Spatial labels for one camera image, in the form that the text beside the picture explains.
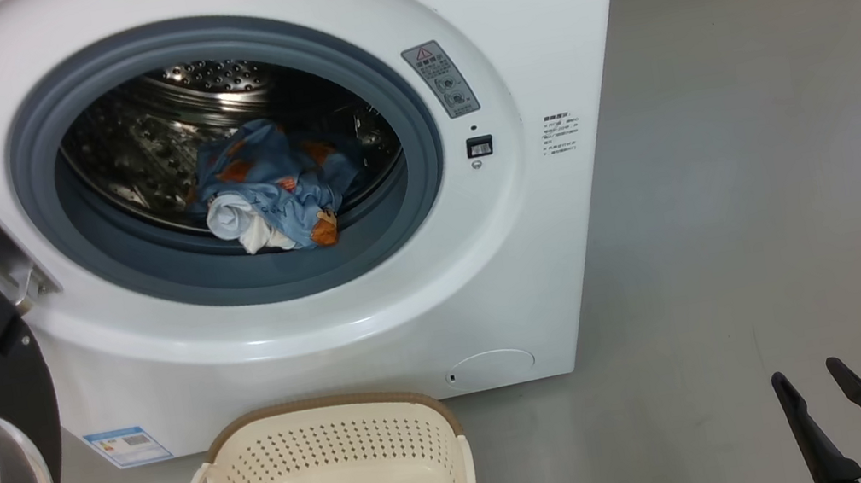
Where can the perforated steel washer drum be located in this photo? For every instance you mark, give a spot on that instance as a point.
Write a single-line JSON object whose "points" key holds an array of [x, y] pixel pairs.
{"points": [[138, 141]]}

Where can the white front-load washing machine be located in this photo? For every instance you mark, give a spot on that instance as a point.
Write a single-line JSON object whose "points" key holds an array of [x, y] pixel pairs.
{"points": [[554, 256]]}

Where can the blue energy label sticker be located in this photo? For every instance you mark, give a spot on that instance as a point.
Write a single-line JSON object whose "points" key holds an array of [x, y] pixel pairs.
{"points": [[126, 448]]}

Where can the white cloth garment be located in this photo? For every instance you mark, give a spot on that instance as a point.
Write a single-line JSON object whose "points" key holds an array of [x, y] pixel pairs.
{"points": [[241, 219]]}

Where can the small printed text label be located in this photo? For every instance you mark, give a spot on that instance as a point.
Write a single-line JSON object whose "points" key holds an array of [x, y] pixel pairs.
{"points": [[558, 133]]}

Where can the blue cartoon print garment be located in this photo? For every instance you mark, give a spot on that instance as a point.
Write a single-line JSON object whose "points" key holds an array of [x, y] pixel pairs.
{"points": [[304, 209], [261, 152]]}

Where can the round white filter cover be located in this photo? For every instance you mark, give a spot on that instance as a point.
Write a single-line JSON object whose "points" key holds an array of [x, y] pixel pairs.
{"points": [[494, 368]]}

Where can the grey warning sticker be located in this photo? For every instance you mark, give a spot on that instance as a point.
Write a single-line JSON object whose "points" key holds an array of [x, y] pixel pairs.
{"points": [[441, 80]]}

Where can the black door latch slot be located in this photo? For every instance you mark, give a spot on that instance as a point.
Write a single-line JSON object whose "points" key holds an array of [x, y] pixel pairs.
{"points": [[480, 147]]}

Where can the grey rubber door gasket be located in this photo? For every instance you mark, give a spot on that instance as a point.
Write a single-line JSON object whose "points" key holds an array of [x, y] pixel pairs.
{"points": [[230, 282]]}

